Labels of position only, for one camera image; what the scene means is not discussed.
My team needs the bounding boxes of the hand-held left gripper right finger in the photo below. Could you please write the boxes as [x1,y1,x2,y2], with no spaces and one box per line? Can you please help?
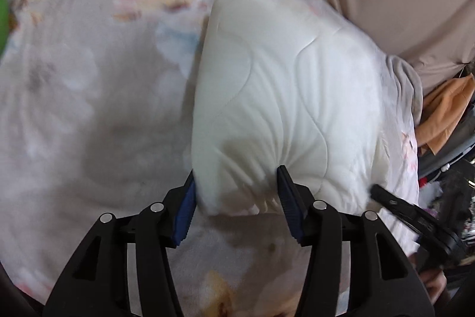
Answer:
[276,165,435,317]

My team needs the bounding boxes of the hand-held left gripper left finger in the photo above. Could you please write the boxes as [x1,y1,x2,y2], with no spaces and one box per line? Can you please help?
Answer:
[42,170,197,317]

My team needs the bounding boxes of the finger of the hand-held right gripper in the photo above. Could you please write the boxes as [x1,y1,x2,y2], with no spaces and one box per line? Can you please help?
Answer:
[370,184,422,228]

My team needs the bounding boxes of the person's right hand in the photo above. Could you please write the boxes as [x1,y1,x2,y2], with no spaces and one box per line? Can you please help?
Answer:
[422,269,449,303]

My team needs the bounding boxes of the dark clutter pile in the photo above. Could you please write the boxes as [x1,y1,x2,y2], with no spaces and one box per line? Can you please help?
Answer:
[417,137,475,266]

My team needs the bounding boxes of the orange cloth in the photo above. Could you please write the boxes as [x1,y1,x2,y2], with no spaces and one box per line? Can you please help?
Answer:
[416,74,475,156]

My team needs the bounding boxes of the floral printed blanket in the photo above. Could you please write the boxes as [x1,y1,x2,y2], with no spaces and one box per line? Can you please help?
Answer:
[0,0,424,317]

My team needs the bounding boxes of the green object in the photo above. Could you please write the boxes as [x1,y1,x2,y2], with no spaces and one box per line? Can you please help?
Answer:
[0,0,10,56]

